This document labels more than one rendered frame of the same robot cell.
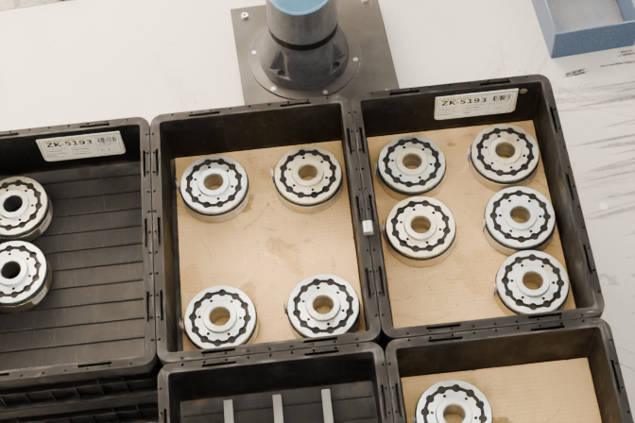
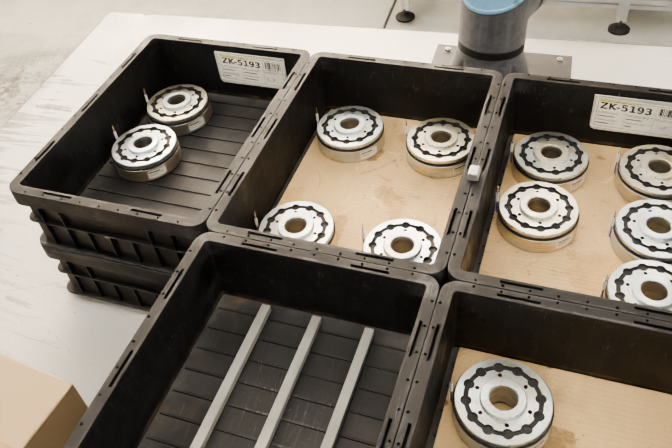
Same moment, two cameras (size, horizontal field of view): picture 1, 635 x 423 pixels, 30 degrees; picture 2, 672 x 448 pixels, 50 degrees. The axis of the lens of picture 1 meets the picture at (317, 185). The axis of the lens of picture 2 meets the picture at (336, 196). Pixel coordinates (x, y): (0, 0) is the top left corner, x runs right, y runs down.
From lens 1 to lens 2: 0.86 m
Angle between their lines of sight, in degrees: 22
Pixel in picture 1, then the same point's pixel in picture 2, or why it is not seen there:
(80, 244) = (216, 148)
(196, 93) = not seen: hidden behind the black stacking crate
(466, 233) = (589, 235)
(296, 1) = not seen: outside the picture
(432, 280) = (533, 266)
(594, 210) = not seen: outside the picture
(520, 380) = (604, 398)
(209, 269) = (312, 195)
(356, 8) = (549, 64)
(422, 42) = not seen: hidden behind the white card
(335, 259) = (438, 219)
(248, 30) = (446, 59)
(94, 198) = (247, 120)
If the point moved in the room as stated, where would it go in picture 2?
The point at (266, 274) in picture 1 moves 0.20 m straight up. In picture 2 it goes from (363, 213) to (351, 97)
